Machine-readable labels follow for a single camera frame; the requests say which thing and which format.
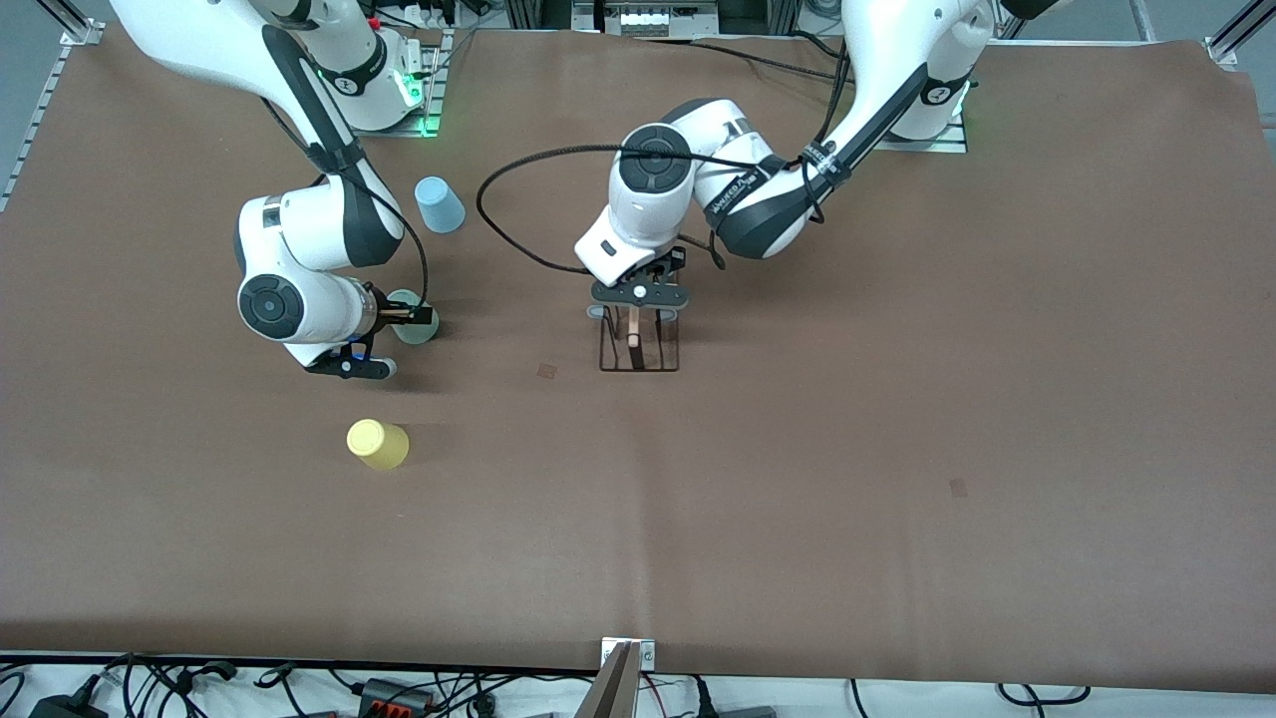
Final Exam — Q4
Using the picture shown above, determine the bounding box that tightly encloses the yellow plastic cup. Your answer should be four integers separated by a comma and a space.
346, 418, 411, 472

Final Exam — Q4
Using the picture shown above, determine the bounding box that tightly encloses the grey camera pole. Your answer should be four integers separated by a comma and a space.
575, 642, 642, 718

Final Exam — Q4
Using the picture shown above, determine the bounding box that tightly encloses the black orange connector box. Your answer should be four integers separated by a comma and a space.
357, 677, 437, 716

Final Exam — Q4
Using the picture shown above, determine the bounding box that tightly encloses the black looped floor cable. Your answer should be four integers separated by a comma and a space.
995, 682, 1092, 708

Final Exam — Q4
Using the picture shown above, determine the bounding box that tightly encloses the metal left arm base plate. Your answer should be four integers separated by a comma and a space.
877, 108, 969, 155

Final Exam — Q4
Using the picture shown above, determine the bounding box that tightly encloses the small metal bracket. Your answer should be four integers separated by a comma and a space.
600, 637, 657, 672

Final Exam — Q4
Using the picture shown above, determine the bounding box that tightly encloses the black wire cup holder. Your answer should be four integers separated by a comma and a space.
586, 302, 689, 375

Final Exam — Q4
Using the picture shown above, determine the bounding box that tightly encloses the mint green plastic cup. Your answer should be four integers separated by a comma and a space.
385, 288, 441, 346

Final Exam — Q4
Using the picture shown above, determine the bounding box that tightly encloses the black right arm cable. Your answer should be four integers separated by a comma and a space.
259, 95, 432, 312

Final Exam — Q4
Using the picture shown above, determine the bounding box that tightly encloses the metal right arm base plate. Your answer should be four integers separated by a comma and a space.
379, 28, 455, 139

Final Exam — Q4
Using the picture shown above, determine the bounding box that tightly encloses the grey control box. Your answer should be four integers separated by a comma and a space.
572, 0, 721, 37

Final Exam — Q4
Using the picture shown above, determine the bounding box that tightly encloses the brown paper table cover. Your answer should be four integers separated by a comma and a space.
0, 22, 1276, 695

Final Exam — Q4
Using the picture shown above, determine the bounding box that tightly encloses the black power adapter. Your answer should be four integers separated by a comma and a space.
28, 692, 111, 718

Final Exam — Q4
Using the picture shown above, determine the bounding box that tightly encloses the aluminium frame rail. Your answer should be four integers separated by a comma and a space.
0, 0, 107, 212
1202, 0, 1276, 71

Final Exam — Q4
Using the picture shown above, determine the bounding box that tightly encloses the light blue plastic cup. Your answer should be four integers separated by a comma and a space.
414, 176, 467, 235

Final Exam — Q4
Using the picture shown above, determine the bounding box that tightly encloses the black cable on table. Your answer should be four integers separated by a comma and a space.
638, 30, 848, 83

